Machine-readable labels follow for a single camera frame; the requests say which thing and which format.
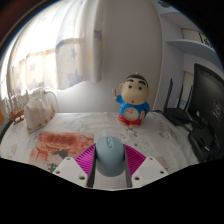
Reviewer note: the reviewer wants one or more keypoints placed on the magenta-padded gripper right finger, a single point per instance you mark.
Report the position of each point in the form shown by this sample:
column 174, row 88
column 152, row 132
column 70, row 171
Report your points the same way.
column 140, row 163

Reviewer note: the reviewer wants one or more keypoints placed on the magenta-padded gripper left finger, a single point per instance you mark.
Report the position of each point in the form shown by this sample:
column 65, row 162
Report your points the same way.
column 81, row 163

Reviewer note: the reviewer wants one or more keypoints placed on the light blue computer mouse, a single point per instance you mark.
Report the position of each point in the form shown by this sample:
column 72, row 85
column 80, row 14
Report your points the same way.
column 110, row 155

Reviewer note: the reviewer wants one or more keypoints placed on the red cartoon print mouse pad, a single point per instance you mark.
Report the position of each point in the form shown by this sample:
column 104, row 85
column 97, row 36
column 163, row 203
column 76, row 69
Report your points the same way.
column 56, row 143

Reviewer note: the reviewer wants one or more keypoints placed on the white printed tablecloth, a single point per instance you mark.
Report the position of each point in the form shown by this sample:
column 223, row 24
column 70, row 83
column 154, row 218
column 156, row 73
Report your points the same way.
column 156, row 140

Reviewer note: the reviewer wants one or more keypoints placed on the black router with antennas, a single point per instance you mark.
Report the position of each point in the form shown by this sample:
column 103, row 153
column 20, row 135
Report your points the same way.
column 178, row 115

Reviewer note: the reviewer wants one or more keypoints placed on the black monitor stand base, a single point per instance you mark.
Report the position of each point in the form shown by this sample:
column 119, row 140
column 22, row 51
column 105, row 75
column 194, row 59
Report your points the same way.
column 200, row 143

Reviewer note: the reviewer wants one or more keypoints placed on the cartoon boy figure clock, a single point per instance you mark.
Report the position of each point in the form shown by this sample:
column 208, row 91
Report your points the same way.
column 134, row 100

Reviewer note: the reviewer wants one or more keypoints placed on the wooden model sailing ship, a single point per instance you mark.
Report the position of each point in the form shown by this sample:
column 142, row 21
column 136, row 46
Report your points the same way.
column 15, row 113

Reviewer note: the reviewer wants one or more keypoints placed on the dark keyboard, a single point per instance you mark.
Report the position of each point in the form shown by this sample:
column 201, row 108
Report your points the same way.
column 4, row 131

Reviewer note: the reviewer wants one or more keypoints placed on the black computer monitor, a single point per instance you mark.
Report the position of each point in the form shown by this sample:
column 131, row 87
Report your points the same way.
column 208, row 96

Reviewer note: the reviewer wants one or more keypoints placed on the white star print curtain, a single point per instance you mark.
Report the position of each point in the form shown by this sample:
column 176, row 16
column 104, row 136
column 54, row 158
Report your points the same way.
column 66, row 43

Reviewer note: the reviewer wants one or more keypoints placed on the white wall shelf unit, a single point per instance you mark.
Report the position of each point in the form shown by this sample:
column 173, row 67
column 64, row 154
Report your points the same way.
column 190, row 46

